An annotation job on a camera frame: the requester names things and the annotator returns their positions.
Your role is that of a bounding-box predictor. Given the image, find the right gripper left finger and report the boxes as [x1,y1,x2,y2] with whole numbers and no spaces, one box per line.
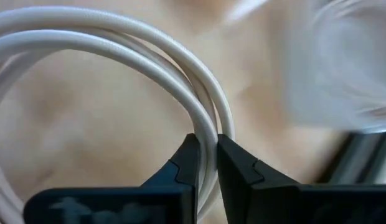
[23,133,202,224]

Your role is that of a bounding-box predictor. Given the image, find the white HDMI cable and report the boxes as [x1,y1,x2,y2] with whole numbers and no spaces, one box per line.
[0,6,236,224]

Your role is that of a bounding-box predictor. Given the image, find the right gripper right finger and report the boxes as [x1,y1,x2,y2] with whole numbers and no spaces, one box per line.
[217,133,386,224]

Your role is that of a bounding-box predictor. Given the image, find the grey plastic bin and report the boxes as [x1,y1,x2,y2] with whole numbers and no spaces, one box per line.
[286,0,386,133]

